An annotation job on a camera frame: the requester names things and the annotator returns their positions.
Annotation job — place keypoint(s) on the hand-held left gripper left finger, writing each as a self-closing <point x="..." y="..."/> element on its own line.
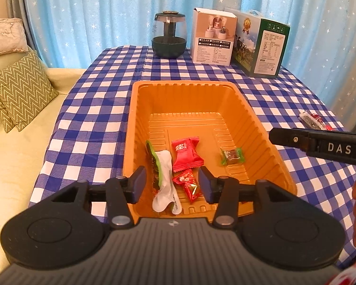
<point x="139" y="182"/>

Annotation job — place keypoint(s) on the red snack packet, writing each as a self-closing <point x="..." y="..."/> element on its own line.
<point x="185" y="154"/>

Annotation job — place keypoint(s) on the grey curtain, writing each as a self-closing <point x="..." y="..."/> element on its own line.
<point x="14" y="0"/>

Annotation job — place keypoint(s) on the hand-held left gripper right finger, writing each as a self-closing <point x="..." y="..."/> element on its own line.
<point x="206" y="182"/>

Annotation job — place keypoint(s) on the long white green packet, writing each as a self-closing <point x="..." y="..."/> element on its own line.
<point x="164" y="166"/>

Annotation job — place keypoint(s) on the green candy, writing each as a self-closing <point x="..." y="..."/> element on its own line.
<point x="231" y="156"/>

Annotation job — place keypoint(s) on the pale yellow sofa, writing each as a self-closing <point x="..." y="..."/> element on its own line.
<point x="17" y="160"/>

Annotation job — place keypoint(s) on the green zigzag cushion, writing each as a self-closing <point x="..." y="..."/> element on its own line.
<point x="4" y="121"/>
<point x="20" y="92"/>

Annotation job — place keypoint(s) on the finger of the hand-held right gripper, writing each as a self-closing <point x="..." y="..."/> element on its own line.
<point x="287" y="139"/>

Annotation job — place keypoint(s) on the red white printed clothing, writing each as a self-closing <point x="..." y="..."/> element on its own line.
<point x="349" y="276"/>

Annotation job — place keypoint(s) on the orange plastic tray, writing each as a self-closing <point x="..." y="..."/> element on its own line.
<point x="195" y="101"/>

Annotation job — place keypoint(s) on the white product box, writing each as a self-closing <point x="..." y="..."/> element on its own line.
<point x="213" y="50"/>

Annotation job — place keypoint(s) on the dark red white candy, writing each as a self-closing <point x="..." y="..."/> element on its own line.
<point x="317" y="118"/>

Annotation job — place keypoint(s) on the white quilted pillow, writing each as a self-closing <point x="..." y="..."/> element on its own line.
<point x="4" y="37"/>

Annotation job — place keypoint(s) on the clear dark snack bar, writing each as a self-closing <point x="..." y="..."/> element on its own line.
<point x="309" y="120"/>

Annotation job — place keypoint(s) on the green milk carton box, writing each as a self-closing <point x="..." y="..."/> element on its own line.
<point x="266" y="53"/>

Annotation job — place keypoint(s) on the blue star curtain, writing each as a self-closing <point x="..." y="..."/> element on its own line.
<point x="92" y="20"/>

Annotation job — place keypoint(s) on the blue white checkered tablecloth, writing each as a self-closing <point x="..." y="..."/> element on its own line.
<point x="106" y="109"/>

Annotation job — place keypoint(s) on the dark green glass humidifier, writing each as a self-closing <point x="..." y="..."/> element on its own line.
<point x="169" y="47"/>

